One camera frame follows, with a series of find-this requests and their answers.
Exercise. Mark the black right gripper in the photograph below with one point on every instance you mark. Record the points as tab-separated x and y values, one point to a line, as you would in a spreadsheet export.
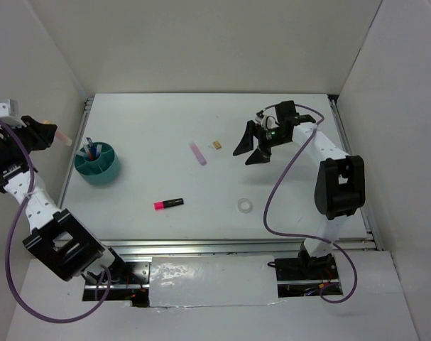
246	144

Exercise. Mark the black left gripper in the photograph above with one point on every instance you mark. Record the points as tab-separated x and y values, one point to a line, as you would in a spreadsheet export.
43	133

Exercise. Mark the orange highlighter marker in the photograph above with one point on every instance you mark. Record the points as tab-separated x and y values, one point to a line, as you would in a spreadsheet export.
63	138

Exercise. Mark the lilac highlighter marker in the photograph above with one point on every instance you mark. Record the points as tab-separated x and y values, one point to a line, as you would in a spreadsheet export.
198	154

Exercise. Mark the red gel pen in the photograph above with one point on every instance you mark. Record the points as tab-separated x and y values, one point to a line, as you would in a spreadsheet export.
93	153

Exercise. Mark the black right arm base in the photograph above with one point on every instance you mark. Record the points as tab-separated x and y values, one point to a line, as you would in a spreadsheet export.
291	270

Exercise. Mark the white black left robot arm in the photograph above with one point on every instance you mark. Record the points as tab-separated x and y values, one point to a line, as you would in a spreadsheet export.
56	237

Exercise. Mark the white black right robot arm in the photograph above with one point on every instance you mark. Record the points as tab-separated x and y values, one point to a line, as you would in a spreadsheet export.
340	182

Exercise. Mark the small tan eraser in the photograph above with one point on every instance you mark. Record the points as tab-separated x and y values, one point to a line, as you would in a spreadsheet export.
217	145

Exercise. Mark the clear tape roll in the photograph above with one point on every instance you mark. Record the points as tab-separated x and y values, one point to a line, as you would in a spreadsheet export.
244	205

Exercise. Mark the teal round compartment organizer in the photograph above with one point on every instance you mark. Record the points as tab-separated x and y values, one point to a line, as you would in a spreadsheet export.
104	170

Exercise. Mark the pink black highlighter marker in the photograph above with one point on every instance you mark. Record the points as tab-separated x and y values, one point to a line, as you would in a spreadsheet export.
165	204

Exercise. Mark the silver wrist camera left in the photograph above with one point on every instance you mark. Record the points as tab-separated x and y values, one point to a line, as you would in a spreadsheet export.
9	113

